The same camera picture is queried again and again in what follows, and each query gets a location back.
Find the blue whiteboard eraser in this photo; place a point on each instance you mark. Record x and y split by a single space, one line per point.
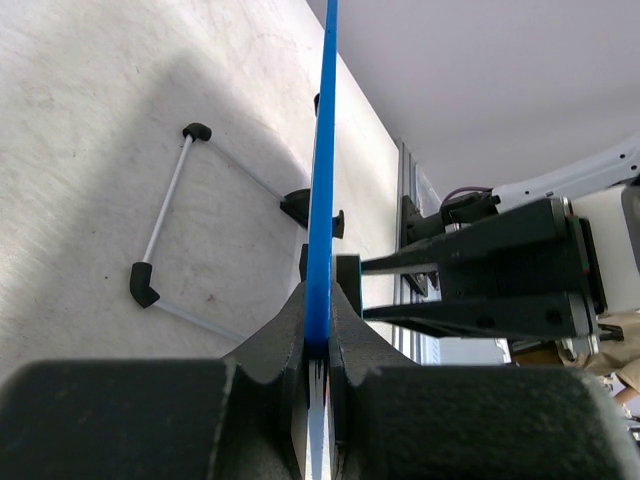
348 275

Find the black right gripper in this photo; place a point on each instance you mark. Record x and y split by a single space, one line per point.
523 274

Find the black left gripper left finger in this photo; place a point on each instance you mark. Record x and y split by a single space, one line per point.
242 416

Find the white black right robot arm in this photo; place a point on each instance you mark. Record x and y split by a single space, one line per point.
617 166

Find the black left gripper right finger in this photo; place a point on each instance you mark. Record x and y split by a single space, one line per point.
395 419

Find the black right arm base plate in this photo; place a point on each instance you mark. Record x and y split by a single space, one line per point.
414 227

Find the blue framed whiteboard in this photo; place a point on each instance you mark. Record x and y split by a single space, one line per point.
319 276

